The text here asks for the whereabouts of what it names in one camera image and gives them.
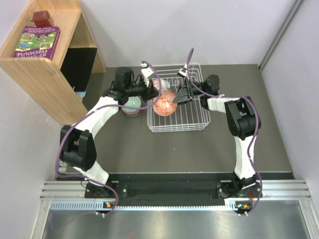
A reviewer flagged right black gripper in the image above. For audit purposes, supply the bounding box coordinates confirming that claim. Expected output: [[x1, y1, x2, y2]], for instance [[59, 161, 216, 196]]
[[170, 78, 208, 108]]

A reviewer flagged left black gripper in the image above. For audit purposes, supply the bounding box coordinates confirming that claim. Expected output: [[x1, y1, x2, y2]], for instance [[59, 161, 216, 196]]
[[126, 78, 161, 103]]

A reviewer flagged red patterned white bowl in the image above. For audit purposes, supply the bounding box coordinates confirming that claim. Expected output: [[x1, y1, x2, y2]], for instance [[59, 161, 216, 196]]
[[153, 79, 170, 92]]

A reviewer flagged orange red patterned bowl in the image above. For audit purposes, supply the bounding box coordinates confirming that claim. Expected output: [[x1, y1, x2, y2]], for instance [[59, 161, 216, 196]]
[[153, 91, 177, 117]]

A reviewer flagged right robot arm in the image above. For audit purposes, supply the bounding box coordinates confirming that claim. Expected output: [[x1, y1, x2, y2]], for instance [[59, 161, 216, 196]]
[[173, 73, 261, 199]]

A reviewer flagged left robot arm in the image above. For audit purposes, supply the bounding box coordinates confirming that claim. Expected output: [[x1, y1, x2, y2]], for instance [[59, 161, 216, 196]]
[[56, 61, 163, 198]]

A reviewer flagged dark bottom bowls stack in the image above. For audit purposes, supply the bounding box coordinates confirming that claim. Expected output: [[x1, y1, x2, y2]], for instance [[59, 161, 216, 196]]
[[121, 108, 141, 117]]

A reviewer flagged pale green bowl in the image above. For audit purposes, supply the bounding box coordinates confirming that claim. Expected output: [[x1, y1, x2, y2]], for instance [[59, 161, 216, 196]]
[[124, 97, 142, 109]]

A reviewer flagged wooden shelf unit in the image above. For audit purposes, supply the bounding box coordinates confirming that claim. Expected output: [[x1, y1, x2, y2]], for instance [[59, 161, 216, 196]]
[[0, 0, 97, 125]]

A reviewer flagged purple treehouse book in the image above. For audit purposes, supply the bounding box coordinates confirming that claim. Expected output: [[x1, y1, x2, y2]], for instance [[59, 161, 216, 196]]
[[13, 26, 61, 60]]

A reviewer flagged dark red box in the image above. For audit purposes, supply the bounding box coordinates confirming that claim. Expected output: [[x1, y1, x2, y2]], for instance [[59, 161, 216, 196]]
[[32, 10, 54, 27]]

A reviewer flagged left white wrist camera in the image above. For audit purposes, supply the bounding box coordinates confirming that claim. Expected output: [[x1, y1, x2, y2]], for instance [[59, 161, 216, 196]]
[[141, 63, 156, 87]]

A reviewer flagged white wire dish rack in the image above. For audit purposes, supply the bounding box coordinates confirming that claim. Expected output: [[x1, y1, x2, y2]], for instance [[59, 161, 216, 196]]
[[147, 64, 210, 133]]

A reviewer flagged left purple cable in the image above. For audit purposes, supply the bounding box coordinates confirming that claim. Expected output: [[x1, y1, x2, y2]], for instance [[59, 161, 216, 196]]
[[54, 60, 163, 217]]

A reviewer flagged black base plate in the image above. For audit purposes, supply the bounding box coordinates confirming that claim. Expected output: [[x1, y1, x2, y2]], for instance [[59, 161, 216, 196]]
[[84, 172, 264, 206]]

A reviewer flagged aluminium rail frame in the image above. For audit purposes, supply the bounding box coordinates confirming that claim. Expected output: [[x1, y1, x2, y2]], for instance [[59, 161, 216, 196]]
[[40, 180, 311, 213]]

